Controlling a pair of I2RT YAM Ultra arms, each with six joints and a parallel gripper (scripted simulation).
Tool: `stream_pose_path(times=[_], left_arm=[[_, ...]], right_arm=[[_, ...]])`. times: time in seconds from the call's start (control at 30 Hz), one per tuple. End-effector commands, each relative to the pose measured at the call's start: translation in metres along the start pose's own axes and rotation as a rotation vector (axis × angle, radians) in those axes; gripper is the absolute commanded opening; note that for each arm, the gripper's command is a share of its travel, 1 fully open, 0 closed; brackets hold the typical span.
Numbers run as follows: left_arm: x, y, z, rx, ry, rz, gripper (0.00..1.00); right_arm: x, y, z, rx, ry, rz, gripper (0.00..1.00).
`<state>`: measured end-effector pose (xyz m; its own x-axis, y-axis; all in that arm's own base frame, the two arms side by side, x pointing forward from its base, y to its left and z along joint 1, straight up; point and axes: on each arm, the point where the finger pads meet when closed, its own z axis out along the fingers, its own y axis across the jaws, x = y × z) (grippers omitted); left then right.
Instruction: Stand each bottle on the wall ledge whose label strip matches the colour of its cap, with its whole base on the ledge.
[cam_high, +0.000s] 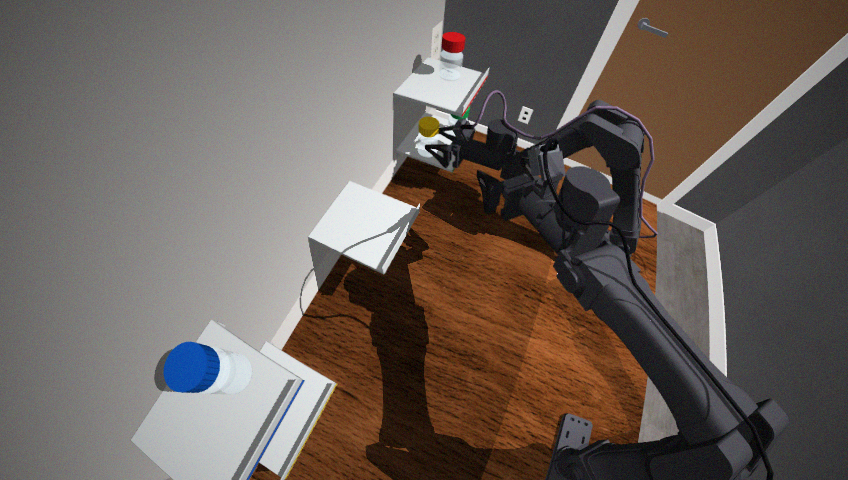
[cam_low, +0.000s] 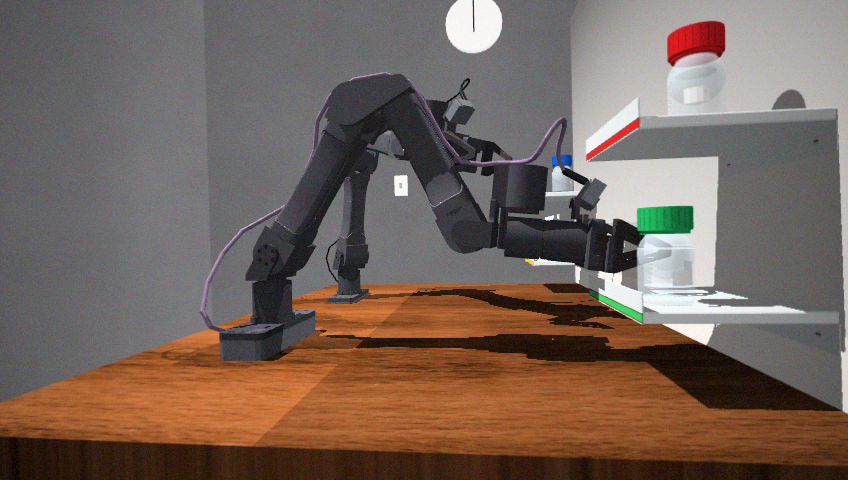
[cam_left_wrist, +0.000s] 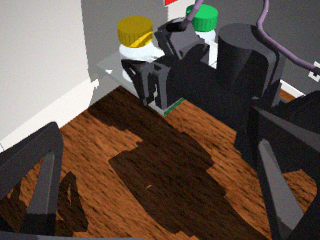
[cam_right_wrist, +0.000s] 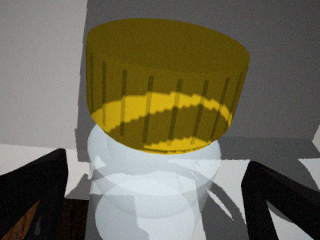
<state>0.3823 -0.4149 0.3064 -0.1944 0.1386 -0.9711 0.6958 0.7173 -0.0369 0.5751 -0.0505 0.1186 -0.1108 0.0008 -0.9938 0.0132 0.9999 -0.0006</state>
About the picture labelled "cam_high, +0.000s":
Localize white bottle with blue cap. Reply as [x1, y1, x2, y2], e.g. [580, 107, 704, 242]
[164, 342, 252, 394]

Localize white bottle with yellow cap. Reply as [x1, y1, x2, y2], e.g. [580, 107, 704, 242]
[418, 117, 439, 158]

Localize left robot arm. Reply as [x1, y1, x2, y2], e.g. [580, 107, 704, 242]
[537, 166, 789, 480]

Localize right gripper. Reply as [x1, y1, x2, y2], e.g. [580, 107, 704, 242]
[425, 125, 486, 168]

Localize clear bottle with green cap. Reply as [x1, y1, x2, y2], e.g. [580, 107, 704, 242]
[447, 106, 470, 136]

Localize translucent bottle with red cap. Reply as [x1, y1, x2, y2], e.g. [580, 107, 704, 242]
[439, 32, 465, 81]

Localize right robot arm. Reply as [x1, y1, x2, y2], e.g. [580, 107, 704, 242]
[479, 108, 645, 257]

